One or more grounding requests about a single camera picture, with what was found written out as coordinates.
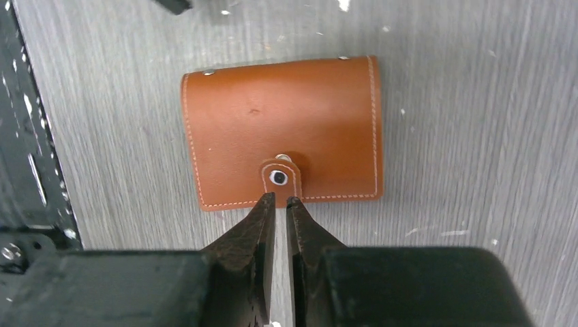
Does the brown leather card holder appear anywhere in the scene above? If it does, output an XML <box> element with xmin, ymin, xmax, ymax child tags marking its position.
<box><xmin>180</xmin><ymin>56</ymin><xmax>384</xmax><ymax>211</ymax></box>

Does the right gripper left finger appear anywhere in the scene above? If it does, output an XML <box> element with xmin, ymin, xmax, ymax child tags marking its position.
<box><xmin>1</xmin><ymin>193</ymin><xmax>275</xmax><ymax>326</ymax></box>

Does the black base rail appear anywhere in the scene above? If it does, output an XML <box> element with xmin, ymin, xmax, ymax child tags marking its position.
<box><xmin>1</xmin><ymin>1</ymin><xmax>82</xmax><ymax>274</ymax></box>

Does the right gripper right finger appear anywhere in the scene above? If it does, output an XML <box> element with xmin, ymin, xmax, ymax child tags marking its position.
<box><xmin>286</xmin><ymin>197</ymin><xmax>532</xmax><ymax>326</ymax></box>

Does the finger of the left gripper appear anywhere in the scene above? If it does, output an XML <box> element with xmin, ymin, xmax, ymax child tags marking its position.
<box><xmin>155</xmin><ymin>0</ymin><xmax>193</xmax><ymax>16</ymax></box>

